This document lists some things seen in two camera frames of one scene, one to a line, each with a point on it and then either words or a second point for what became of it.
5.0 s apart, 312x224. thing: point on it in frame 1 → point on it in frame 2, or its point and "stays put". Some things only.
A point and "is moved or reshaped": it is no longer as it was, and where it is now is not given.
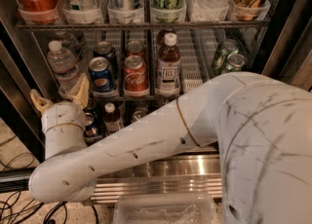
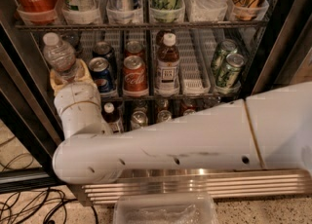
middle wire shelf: x=131 y=97 stays put
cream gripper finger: x=81 y=93 → x=82 y=73
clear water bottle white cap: x=65 y=66 is moved or reshaped
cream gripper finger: x=40 y=102 → x=57 y=82
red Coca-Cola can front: x=136 y=77 stays put
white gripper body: x=62 y=113 → x=75 y=95
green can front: x=235 y=61 stays put
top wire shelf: x=145 y=25 stays put
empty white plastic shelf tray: x=197 y=49 stays put
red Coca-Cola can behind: x=134 y=48 stays put
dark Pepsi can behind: x=105 y=50 stays put
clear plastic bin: x=165 y=208 stays put
